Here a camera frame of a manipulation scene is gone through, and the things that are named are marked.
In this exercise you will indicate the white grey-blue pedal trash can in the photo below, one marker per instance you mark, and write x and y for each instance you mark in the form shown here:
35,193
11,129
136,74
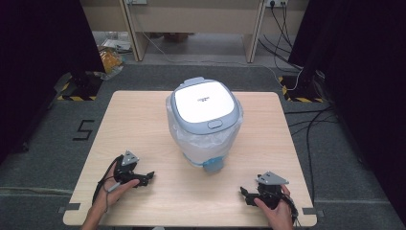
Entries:
204,107

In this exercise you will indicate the person's right hand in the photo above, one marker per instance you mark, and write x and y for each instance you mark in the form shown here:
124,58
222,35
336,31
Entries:
277,217

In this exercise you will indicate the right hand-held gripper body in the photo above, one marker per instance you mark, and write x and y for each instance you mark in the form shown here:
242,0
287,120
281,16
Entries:
270,191

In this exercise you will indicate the white power strip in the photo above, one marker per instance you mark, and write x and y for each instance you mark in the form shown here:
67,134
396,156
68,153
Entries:
136,1

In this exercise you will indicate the white wall socket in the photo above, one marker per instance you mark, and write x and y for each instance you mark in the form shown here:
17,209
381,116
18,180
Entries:
277,2

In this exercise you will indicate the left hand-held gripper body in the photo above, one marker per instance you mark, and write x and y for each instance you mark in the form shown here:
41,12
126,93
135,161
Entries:
126,171

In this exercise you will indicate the black curtain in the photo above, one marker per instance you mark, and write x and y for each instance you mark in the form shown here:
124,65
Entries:
360,80
38,64

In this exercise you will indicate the person's left hand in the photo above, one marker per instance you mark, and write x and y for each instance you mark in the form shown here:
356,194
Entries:
111,196

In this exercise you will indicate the yellow bag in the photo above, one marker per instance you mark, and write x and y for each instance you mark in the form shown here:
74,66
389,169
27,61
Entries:
110,60

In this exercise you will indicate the beige desk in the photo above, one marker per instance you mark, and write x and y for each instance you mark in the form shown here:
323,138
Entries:
191,16

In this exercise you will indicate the black tape numeral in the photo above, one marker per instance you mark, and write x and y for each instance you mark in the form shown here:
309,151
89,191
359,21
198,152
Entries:
83,130

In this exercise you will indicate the clear plastic packaging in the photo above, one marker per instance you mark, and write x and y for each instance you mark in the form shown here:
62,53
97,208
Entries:
116,40

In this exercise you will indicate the clear plastic bin liner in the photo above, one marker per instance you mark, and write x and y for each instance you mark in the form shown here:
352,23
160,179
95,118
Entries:
204,147

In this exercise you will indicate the grey tape piece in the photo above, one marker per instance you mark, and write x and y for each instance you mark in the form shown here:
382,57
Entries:
312,212
68,207

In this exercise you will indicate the stand base with hazard tape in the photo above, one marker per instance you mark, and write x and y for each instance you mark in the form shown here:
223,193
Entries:
300,91
79,87

